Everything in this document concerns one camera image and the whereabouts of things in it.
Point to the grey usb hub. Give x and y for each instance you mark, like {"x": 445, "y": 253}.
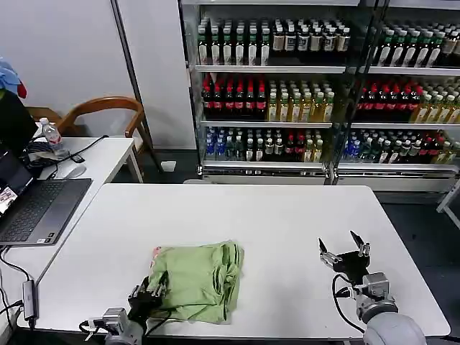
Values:
{"x": 29, "y": 300}

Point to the dark slanted metal post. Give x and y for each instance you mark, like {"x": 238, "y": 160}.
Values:
{"x": 133, "y": 79}

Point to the blue and red cloth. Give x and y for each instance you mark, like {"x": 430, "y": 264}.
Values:
{"x": 9, "y": 77}

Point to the white computer mouse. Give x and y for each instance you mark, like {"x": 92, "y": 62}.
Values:
{"x": 73, "y": 171}

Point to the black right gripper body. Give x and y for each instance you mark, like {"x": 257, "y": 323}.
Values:
{"x": 352, "y": 266}

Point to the steel shelf with bottles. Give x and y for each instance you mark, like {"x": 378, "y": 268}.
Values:
{"x": 266, "y": 90}
{"x": 406, "y": 90}

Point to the dark grey laptop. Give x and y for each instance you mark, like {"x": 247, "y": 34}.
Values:
{"x": 41, "y": 205}

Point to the white side desk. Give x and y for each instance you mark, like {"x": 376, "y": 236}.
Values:
{"x": 104, "y": 154}

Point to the small black card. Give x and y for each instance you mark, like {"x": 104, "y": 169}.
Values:
{"x": 77, "y": 158}

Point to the white metal frame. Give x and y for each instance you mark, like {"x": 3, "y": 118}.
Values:
{"x": 449, "y": 208}

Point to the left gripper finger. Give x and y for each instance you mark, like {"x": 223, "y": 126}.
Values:
{"x": 146, "y": 284}
{"x": 162, "y": 284}

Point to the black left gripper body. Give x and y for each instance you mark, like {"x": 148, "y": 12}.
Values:
{"x": 143, "y": 303}

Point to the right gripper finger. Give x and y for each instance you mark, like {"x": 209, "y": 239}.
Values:
{"x": 327, "y": 253}
{"x": 361, "y": 244}

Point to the striped cloth bundle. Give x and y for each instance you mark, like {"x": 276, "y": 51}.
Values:
{"x": 41, "y": 151}

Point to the white floor socket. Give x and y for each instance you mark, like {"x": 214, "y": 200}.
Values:
{"x": 168, "y": 165}

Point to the clear plastic water bottle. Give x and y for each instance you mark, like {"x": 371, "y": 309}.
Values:
{"x": 52, "y": 136}

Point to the black monitor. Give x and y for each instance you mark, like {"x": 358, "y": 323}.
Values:
{"x": 14, "y": 122}

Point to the brown wooden chair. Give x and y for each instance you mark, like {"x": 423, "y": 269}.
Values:
{"x": 104, "y": 105}

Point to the light green shirt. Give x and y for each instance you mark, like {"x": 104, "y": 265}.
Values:
{"x": 201, "y": 280}

